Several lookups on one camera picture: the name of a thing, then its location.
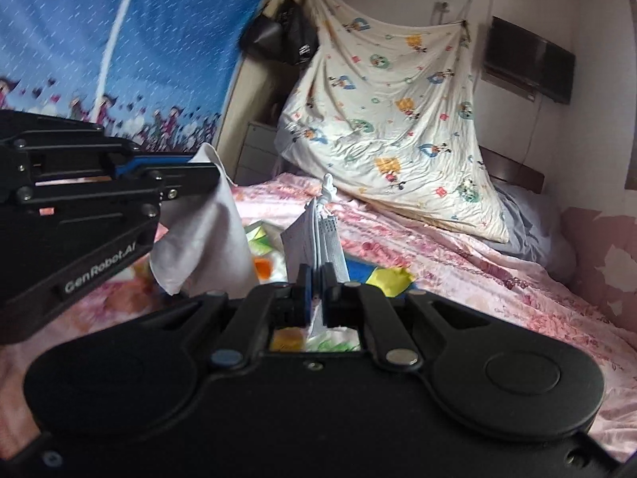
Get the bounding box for colourful printed box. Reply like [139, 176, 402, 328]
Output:
[241, 219, 419, 354]

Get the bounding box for plain white cloth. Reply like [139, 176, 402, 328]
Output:
[149, 142, 257, 296]

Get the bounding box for dark wooden headboard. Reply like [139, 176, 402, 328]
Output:
[478, 145, 545, 194]

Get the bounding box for cartoon printed cream quilt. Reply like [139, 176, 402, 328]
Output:
[275, 0, 511, 245]

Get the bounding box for pink floral bed sheet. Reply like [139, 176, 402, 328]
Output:
[0, 169, 637, 464]

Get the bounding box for black wall television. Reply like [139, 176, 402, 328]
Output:
[480, 16, 577, 105]

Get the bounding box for grey-blue pillow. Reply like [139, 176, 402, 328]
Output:
[492, 182, 578, 274]

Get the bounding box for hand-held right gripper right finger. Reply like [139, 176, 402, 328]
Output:
[321, 263, 479, 372]

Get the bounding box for black hanging bag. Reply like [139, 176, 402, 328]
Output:
[279, 0, 319, 65]
[239, 0, 299, 63]

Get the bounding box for beige wooden wardrobe panel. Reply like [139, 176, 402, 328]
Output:
[213, 0, 309, 160]

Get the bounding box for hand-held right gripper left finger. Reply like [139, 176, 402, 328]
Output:
[149, 264, 322, 372]

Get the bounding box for blue dotted wardrobe cover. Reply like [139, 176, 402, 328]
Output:
[0, 0, 279, 155]

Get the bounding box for yellow cloth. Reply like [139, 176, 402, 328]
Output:
[365, 266, 414, 294]

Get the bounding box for white drawer cabinet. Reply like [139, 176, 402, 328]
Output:
[234, 120, 282, 186]

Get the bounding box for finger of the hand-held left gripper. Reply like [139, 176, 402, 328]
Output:
[107, 149, 200, 180]
[144, 162, 222, 202]

